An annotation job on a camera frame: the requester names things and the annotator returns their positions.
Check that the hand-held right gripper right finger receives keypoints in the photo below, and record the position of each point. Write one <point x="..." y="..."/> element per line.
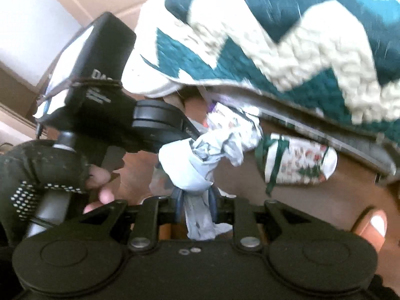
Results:
<point x="243" y="222"/>

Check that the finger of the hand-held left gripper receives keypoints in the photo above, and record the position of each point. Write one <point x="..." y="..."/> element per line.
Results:
<point x="191" y="130"/>

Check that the teal cream zigzag quilt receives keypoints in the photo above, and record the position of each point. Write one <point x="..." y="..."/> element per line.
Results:
<point x="281" y="6"/>

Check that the white printed sock green ribbon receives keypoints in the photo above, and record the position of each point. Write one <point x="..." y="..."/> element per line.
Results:
<point x="300" y="162"/>

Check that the person's left hand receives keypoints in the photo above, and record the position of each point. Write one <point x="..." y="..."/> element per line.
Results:
<point x="37" y="168"/>

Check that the grey blue tissue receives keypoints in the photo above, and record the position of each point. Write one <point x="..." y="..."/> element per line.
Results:
<point x="184" y="172"/>

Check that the white purple plastic wrapper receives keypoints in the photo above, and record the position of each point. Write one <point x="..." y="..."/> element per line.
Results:
<point x="231" y="140"/>

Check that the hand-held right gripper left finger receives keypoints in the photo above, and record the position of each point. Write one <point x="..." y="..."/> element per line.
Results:
<point x="147" y="222"/>

